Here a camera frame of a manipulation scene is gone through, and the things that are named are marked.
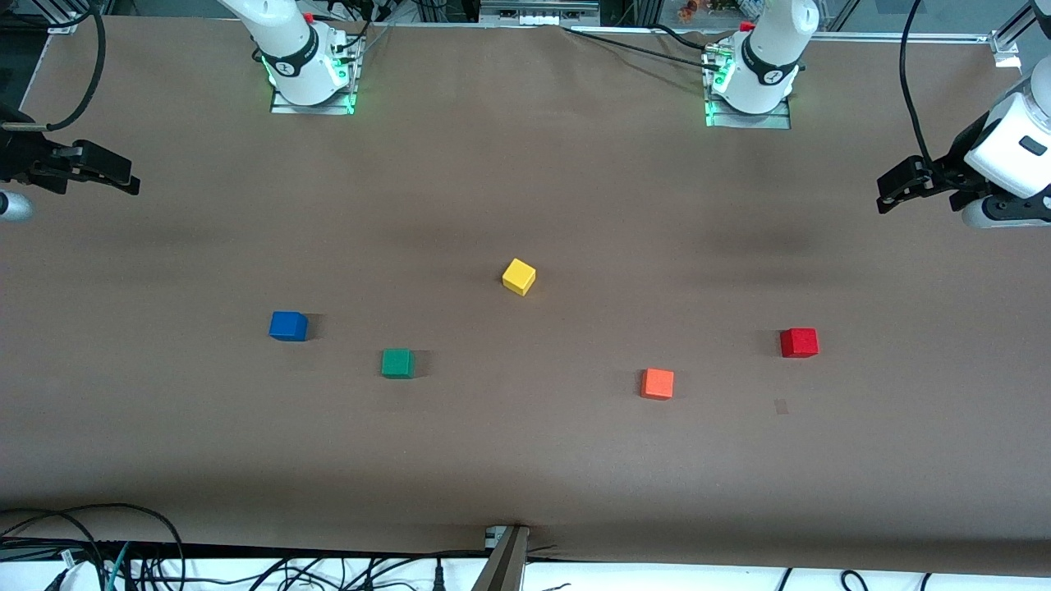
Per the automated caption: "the blue wooden block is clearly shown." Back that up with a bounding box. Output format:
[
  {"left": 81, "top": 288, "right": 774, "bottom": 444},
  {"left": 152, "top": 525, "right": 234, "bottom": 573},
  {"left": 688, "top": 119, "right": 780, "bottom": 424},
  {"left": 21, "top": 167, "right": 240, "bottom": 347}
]
[{"left": 268, "top": 311, "right": 309, "bottom": 342}]

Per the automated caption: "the yellow wooden block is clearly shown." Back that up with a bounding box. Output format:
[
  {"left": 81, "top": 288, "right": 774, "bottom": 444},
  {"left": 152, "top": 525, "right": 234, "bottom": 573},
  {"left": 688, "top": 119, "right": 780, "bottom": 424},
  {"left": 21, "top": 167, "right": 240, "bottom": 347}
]
[{"left": 502, "top": 258, "right": 537, "bottom": 296}]

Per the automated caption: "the white power strip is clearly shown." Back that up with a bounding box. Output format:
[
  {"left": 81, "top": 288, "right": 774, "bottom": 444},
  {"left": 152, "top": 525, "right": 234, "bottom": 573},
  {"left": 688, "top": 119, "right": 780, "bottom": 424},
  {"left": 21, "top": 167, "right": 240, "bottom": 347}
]
[{"left": 480, "top": 0, "right": 600, "bottom": 25}]

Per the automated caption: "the brown table cover sheet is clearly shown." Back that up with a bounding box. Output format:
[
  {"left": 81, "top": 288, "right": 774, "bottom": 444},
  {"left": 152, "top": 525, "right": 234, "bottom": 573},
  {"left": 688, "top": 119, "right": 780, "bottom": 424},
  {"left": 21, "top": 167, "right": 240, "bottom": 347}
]
[{"left": 0, "top": 15, "right": 1051, "bottom": 575}]

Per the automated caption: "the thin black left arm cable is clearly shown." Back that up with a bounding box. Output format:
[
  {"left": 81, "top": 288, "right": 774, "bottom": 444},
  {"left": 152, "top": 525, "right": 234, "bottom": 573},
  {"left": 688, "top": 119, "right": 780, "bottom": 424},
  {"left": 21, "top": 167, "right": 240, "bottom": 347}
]
[{"left": 899, "top": 0, "right": 937, "bottom": 165}]

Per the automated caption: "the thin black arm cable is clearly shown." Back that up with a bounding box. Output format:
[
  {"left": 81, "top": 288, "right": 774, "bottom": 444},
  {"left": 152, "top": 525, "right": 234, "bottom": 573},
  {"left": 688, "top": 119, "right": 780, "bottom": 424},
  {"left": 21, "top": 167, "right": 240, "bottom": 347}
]
[
  {"left": 0, "top": 0, "right": 108, "bottom": 132},
  {"left": 899, "top": 0, "right": 937, "bottom": 165}
]

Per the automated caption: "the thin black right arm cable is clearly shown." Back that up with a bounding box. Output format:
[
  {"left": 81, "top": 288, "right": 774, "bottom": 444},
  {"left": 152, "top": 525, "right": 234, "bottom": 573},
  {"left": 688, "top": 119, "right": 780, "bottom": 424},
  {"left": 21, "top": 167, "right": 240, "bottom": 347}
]
[{"left": 0, "top": 0, "right": 108, "bottom": 132}]

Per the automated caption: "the aluminium frame profile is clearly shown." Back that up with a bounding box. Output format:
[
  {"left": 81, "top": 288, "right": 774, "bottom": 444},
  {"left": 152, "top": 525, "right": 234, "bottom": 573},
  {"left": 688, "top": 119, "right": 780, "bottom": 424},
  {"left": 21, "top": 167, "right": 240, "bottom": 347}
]
[
  {"left": 33, "top": 0, "right": 95, "bottom": 35},
  {"left": 989, "top": 0, "right": 1051, "bottom": 68}
]

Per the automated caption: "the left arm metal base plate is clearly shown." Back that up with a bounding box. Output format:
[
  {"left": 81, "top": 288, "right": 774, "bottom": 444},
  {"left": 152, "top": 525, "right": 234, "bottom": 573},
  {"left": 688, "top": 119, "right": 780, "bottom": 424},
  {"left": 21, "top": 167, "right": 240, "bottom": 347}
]
[{"left": 704, "top": 45, "right": 793, "bottom": 130}]

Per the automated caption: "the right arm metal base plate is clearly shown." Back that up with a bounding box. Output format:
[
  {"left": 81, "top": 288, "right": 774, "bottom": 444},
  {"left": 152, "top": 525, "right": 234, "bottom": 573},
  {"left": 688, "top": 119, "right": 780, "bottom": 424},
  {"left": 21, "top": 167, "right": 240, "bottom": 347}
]
[{"left": 269, "top": 33, "right": 362, "bottom": 116}]

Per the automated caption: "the short black base cable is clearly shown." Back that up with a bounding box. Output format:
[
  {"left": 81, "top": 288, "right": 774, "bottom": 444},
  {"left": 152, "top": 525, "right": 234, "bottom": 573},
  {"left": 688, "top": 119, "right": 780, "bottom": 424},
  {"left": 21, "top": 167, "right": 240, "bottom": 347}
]
[{"left": 649, "top": 23, "right": 717, "bottom": 52}]

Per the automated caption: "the long black base cable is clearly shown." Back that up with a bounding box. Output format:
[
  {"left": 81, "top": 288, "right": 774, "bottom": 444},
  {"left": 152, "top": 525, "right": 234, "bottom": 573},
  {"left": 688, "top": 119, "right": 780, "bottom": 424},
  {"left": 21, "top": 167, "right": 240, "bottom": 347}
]
[{"left": 562, "top": 26, "right": 723, "bottom": 73}]

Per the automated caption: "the long looping black cable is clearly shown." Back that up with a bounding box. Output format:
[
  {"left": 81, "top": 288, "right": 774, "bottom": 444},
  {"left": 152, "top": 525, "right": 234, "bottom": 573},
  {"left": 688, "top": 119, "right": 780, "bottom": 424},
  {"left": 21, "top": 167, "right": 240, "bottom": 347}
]
[{"left": 0, "top": 502, "right": 186, "bottom": 591}]

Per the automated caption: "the teal cable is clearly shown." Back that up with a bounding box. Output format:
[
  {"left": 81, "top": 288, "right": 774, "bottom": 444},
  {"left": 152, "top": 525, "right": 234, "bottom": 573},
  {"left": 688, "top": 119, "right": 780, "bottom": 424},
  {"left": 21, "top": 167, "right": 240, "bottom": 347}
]
[{"left": 105, "top": 542, "right": 132, "bottom": 591}]

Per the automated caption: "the dark metal support post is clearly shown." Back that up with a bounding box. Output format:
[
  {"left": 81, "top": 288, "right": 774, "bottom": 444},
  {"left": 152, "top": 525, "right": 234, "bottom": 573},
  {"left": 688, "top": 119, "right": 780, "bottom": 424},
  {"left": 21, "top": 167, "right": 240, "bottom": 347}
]
[{"left": 472, "top": 525, "right": 530, "bottom": 591}]

